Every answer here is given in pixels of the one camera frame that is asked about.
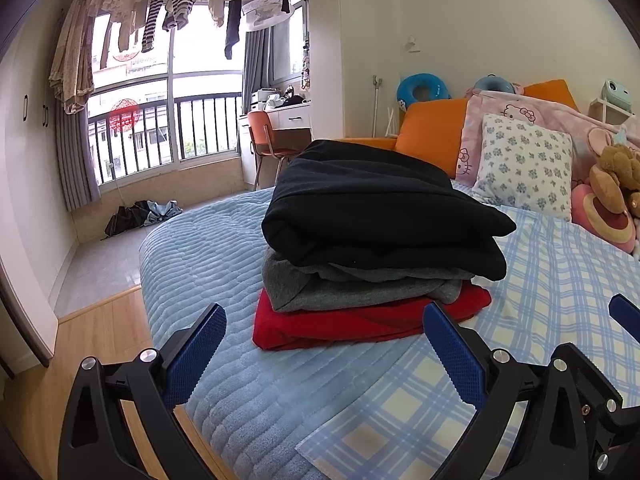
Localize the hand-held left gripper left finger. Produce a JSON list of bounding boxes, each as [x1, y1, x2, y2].
[[57, 302, 227, 480]]

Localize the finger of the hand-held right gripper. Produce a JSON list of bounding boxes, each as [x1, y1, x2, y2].
[[552, 342, 640, 480], [609, 294, 640, 333]]

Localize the blue neck pillow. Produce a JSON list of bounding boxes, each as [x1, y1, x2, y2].
[[472, 76, 516, 95]]

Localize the white desk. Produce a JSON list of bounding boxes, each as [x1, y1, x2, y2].
[[239, 102, 313, 183]]

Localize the small orange pillow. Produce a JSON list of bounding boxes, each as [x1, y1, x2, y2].
[[522, 79, 581, 113]]

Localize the blue swim ring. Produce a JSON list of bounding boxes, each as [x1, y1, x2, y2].
[[397, 74, 451, 107]]

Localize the brown plush toy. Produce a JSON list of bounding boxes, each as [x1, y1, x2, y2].
[[589, 144, 640, 218]]

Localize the red folded garment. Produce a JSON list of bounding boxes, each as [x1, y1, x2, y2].
[[252, 280, 492, 352]]

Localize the large orange back cushion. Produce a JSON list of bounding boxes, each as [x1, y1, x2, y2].
[[395, 97, 471, 181]]

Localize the grey curtain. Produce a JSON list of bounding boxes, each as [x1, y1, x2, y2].
[[55, 105, 101, 211], [242, 27, 273, 111]]

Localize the mint green projector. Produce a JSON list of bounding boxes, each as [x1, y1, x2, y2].
[[601, 79, 632, 106]]

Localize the white round drying net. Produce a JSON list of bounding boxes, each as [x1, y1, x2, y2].
[[242, 0, 293, 28]]

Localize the orange chair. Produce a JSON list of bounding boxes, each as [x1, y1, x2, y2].
[[247, 110, 303, 191]]

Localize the light blue quilted bed cover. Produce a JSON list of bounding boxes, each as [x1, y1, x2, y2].
[[137, 182, 481, 480]]

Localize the pink cartoon cat blanket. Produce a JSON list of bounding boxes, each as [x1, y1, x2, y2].
[[455, 90, 640, 196]]

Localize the pink round plush cushion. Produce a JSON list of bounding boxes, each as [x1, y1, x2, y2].
[[570, 184, 638, 255]]

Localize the black crumpled cloth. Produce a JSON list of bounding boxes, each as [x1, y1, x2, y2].
[[105, 201, 151, 238]]

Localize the white floral pillow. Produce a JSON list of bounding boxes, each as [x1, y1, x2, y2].
[[471, 112, 574, 223]]

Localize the white pole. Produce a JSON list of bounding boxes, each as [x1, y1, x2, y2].
[[372, 75, 385, 137]]

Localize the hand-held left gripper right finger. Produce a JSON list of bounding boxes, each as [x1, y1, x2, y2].
[[422, 301, 583, 480]]

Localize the grey folded garment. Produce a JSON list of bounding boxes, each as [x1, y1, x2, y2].
[[262, 247, 476, 313]]

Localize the small white shelf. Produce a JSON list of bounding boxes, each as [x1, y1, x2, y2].
[[589, 97, 636, 126]]

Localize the red paper window decoration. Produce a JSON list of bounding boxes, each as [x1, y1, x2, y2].
[[109, 100, 141, 134]]

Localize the beige lace cloth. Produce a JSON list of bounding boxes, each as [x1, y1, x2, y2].
[[49, 0, 96, 116]]

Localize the black balcony railing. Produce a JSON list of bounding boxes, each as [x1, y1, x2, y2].
[[87, 92, 243, 186]]

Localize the white wardrobe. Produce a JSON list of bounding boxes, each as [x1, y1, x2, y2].
[[0, 25, 81, 366]]

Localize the black zip jacket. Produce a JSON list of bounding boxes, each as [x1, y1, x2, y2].
[[261, 139, 517, 282]]

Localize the blue plaid bed sheet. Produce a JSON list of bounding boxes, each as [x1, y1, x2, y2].
[[296, 205, 640, 480]]

